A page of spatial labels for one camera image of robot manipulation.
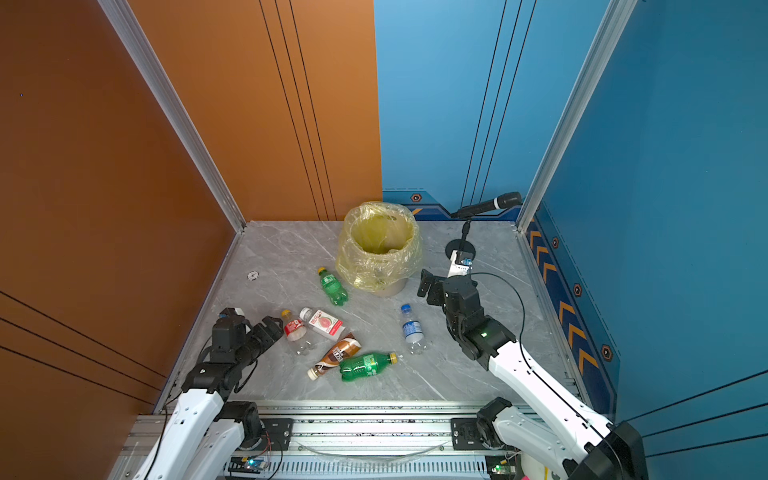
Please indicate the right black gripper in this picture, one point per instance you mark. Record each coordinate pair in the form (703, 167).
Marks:
(439, 285)

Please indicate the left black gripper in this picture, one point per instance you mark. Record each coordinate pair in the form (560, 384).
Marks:
(276, 331)

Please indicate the small red label bottle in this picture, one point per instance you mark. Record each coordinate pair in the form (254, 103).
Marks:
(296, 333)

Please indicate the guava juice bottle white cap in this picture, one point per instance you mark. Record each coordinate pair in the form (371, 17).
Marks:
(322, 322)

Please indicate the water bottle blue cap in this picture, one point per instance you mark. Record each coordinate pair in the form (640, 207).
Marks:
(412, 331)

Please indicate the green soda bottle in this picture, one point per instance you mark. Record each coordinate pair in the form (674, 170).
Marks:
(332, 287)
(367, 365)

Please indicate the brown coffee drink bottle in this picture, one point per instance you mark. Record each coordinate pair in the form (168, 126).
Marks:
(344, 349)

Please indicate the green soda bottle front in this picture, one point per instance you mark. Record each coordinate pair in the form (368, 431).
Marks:
(367, 365)

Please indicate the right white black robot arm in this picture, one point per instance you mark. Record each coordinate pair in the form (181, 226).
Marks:
(569, 438)

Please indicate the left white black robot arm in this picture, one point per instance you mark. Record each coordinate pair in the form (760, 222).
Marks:
(206, 427)

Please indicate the bin with yellow bag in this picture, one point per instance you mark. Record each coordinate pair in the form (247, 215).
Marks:
(379, 248)

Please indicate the green circuit board left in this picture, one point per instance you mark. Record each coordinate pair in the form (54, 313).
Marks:
(248, 465)

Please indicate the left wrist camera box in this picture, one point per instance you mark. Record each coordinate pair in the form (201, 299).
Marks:
(233, 312)

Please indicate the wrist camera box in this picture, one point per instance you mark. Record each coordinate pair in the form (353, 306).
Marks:
(460, 263)
(233, 312)

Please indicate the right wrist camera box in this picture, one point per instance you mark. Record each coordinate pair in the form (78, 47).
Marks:
(460, 263)

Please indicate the aluminium rail base frame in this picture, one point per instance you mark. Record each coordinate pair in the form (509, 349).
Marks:
(358, 440)

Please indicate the left aluminium corner post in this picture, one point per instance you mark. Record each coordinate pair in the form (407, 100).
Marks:
(126, 25)

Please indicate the aluminium corner post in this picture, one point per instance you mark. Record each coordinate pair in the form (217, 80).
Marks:
(609, 32)
(126, 25)

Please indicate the right aluminium corner post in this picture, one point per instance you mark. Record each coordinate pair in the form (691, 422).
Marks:
(609, 32)

